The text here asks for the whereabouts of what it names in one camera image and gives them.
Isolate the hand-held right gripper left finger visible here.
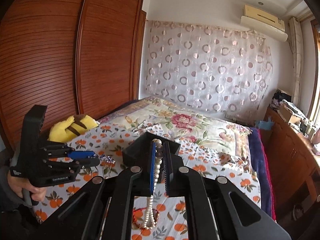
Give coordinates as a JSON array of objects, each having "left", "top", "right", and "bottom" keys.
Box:
[{"left": 32, "top": 140, "right": 154, "bottom": 240}]

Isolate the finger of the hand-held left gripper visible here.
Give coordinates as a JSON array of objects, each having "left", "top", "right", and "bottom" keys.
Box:
[
  {"left": 42, "top": 156, "right": 101, "bottom": 174},
  {"left": 40, "top": 142, "right": 97, "bottom": 159}
]

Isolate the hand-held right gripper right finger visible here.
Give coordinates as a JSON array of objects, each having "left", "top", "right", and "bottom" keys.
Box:
[{"left": 163, "top": 141, "right": 293, "bottom": 240}]

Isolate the white pearl necklace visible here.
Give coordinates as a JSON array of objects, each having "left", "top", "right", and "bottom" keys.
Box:
[{"left": 139, "top": 138, "right": 164, "bottom": 230}]

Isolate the purple bead bracelet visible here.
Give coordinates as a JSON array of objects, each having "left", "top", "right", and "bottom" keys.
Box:
[{"left": 99, "top": 155, "right": 116, "bottom": 166}]

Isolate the black jewelry box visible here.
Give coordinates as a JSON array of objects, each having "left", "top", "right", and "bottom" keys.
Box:
[{"left": 122, "top": 132, "right": 181, "bottom": 169}]

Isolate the person's left forearm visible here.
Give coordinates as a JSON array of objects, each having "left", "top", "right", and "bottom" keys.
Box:
[{"left": 0, "top": 152, "right": 25, "bottom": 214}]

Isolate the person's left hand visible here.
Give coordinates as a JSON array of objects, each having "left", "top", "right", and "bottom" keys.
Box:
[{"left": 7, "top": 172, "right": 47, "bottom": 207}]

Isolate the yellow plush toy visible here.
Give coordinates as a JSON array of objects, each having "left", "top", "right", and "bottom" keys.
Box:
[{"left": 48, "top": 114, "right": 99, "bottom": 142}]

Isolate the pink floral quilt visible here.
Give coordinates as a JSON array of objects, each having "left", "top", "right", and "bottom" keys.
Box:
[{"left": 97, "top": 97, "right": 252, "bottom": 157}]

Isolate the orange floral bed sheet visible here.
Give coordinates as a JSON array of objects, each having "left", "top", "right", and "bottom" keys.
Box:
[{"left": 34, "top": 124, "right": 262, "bottom": 240}]

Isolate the purple blanket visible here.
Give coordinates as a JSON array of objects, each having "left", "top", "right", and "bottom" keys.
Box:
[{"left": 249, "top": 127, "right": 277, "bottom": 222}]

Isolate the wooden slatted wardrobe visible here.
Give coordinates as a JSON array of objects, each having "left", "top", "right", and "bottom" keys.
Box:
[{"left": 0, "top": 0, "right": 147, "bottom": 153}]

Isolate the blue plastic bag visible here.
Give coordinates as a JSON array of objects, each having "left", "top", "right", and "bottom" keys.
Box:
[{"left": 254, "top": 119, "right": 273, "bottom": 131}]

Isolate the circle patterned sheer curtain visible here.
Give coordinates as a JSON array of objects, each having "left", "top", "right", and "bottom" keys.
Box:
[{"left": 144, "top": 20, "right": 273, "bottom": 113}]

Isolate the wooden side cabinet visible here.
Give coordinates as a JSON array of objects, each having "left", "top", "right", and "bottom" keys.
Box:
[{"left": 263, "top": 104, "right": 320, "bottom": 207}]

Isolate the cardboard box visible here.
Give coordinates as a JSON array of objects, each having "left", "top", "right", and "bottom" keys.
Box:
[{"left": 278, "top": 102, "right": 302, "bottom": 126}]

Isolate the grey slipper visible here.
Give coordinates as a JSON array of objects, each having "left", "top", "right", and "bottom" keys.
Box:
[{"left": 292, "top": 203, "right": 305, "bottom": 221}]

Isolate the pile of dark clothes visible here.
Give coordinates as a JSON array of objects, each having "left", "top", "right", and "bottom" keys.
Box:
[{"left": 272, "top": 88, "right": 292, "bottom": 108}]

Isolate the cream window curtain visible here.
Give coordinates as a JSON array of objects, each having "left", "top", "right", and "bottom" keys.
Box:
[{"left": 288, "top": 17, "right": 305, "bottom": 106}]

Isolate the red string bracelet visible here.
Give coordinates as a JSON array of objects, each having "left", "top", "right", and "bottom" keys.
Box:
[{"left": 132, "top": 206, "right": 160, "bottom": 227}]

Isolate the white wall air conditioner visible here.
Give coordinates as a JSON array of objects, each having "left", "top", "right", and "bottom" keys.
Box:
[{"left": 240, "top": 4, "right": 289, "bottom": 42}]

